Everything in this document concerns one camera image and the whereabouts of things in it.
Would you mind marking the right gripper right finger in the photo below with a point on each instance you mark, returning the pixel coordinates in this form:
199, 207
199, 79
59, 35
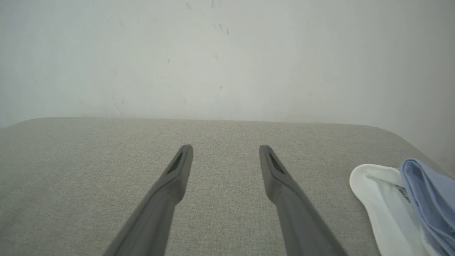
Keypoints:
298, 220

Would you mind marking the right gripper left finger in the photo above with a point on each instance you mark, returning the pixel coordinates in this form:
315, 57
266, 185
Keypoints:
156, 220

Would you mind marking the grey fabric sofa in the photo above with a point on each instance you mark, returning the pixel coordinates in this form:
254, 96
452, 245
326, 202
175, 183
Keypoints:
89, 160

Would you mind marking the blue polo shirt white collar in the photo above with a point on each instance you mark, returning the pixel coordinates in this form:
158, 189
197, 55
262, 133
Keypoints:
426, 199

